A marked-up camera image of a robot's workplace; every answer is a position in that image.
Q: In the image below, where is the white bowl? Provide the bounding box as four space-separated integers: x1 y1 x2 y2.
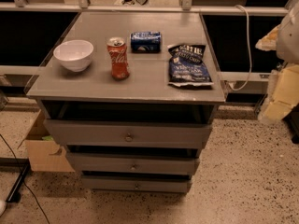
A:
53 40 93 72

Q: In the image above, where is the black floor cable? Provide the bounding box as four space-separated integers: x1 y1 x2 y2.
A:
0 133 50 224

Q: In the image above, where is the cardboard box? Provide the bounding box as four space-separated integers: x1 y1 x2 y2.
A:
24 111 74 172

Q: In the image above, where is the blue chip bag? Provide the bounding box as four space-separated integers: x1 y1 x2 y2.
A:
167 44 213 87

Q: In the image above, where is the grey drawer cabinet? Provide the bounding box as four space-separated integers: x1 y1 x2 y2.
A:
27 13 225 183

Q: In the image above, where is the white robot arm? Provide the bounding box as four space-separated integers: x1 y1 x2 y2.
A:
255 3 299 124

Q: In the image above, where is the grey top drawer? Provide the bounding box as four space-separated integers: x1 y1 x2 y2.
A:
44 119 211 148

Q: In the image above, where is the red cola can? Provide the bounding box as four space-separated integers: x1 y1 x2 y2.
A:
107 37 130 80

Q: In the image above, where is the black floor bar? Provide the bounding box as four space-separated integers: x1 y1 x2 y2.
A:
6 164 30 203

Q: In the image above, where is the metal railing frame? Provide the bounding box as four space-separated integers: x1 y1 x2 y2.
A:
0 0 299 17

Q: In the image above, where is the grey middle drawer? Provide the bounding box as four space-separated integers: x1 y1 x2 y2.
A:
66 153 198 175

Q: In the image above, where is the blue soda can lying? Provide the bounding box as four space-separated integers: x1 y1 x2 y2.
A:
130 31 162 53

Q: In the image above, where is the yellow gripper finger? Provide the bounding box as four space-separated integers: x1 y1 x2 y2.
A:
258 63 299 124
255 26 279 51

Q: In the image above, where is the white cable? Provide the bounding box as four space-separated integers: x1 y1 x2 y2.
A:
226 4 253 92

